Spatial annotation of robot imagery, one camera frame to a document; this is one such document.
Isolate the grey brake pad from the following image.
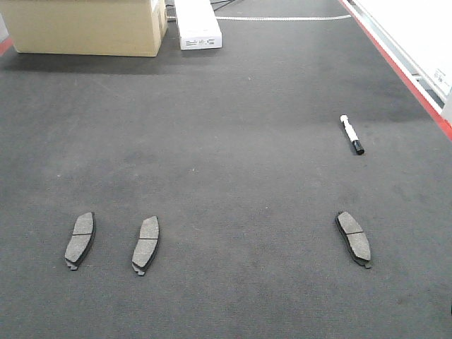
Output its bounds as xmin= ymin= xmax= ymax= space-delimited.
xmin=335 ymin=211 xmax=371 ymax=269
xmin=64 ymin=212 xmax=96 ymax=270
xmin=131 ymin=215 xmax=160 ymax=276

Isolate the long white box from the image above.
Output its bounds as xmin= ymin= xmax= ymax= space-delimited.
xmin=174 ymin=0 xmax=222 ymax=51

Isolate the red and white conveyor rail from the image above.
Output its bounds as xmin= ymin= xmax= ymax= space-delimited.
xmin=341 ymin=1 xmax=451 ymax=137

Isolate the black and white marker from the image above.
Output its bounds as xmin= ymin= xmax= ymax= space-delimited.
xmin=340 ymin=114 xmax=364 ymax=155

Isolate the cardboard box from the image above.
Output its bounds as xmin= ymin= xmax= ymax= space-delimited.
xmin=1 ymin=1 xmax=167 ymax=57

